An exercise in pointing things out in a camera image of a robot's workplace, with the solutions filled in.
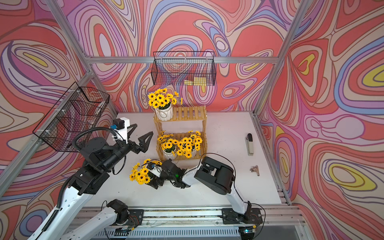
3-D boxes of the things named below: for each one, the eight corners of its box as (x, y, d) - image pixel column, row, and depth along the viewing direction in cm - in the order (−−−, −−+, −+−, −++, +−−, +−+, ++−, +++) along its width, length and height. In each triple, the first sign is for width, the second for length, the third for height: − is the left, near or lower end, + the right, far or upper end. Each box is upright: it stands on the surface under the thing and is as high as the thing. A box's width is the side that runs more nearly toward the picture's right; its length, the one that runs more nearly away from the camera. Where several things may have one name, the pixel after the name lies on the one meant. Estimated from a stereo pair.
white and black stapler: (248, 155, 97) (250, 151, 93) (244, 137, 107) (246, 133, 103) (253, 155, 97) (256, 151, 93) (249, 137, 107) (252, 133, 103)
